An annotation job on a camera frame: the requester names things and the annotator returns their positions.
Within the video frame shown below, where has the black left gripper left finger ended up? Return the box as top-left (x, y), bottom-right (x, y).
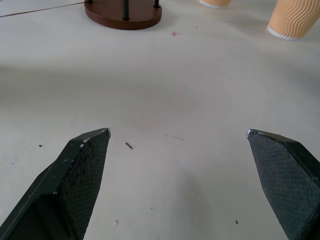
top-left (0, 127), bottom-right (112, 240)

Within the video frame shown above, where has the round brown wooden stand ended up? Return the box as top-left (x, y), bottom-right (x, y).
top-left (84, 0), bottom-right (163, 31)

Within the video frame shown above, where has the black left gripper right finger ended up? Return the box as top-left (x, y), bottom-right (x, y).
top-left (245, 128), bottom-right (320, 240)

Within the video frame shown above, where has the orange ribbed paper cup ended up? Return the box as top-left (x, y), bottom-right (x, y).
top-left (199, 0), bottom-right (232, 10)
top-left (266, 0), bottom-right (320, 42)

